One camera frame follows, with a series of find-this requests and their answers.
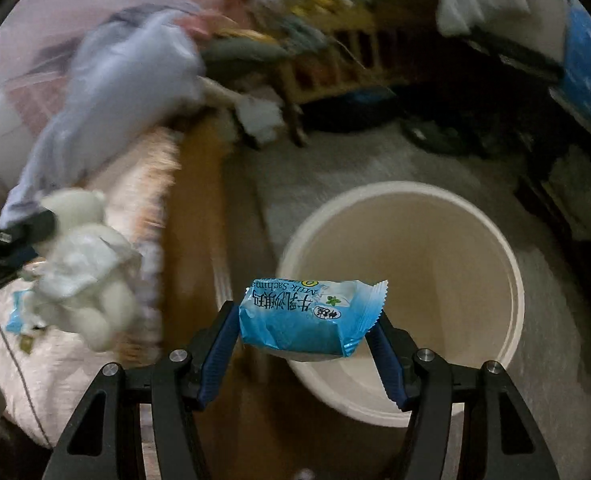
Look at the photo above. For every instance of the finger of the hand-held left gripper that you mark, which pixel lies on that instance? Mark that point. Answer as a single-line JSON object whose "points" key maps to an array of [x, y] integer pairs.
{"points": [[20, 230], [0, 270]]}

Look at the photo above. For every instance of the blue snack packet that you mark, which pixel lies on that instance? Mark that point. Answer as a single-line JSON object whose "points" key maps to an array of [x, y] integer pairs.
{"points": [[300, 320], [17, 312]]}

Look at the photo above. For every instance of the white plastic bucket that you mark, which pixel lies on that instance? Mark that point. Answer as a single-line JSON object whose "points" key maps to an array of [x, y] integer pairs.
{"points": [[425, 260]]}

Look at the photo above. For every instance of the wooden shelf rack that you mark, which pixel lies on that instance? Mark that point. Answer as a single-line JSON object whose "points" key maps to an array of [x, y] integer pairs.
{"points": [[325, 65]]}

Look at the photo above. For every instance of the pink mosquito net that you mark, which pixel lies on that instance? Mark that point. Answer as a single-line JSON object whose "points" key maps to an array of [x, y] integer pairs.
{"points": [[50, 55]]}

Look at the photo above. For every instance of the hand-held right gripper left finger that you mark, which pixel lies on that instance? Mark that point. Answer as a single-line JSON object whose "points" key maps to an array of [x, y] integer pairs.
{"points": [[220, 340]]}

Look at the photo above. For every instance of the blue printed bag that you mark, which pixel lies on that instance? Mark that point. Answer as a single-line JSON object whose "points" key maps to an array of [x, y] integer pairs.
{"points": [[590, 70]]}

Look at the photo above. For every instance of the pink quilted bed cover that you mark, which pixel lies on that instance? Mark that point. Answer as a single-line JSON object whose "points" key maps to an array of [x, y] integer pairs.
{"points": [[75, 385]]}

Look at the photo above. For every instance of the wooden bed frame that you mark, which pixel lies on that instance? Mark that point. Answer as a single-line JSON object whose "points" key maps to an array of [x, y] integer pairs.
{"points": [[195, 240]]}

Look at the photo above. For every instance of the small crumpled white paper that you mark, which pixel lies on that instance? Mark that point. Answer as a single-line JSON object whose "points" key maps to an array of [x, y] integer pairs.
{"points": [[260, 120]]}

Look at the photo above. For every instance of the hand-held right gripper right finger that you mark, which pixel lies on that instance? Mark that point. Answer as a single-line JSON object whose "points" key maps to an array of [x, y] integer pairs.
{"points": [[385, 360]]}

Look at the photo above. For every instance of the grey-blue quilt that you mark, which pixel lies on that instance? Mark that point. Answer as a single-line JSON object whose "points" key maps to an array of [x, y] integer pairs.
{"points": [[125, 90]]}

